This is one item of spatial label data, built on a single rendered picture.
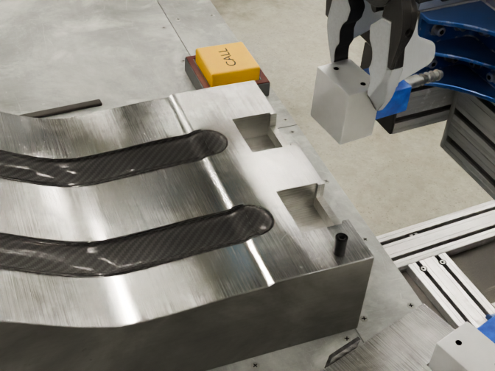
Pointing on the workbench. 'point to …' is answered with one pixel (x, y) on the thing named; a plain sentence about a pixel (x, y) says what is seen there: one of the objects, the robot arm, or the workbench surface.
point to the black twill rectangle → (342, 351)
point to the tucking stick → (64, 109)
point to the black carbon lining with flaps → (191, 225)
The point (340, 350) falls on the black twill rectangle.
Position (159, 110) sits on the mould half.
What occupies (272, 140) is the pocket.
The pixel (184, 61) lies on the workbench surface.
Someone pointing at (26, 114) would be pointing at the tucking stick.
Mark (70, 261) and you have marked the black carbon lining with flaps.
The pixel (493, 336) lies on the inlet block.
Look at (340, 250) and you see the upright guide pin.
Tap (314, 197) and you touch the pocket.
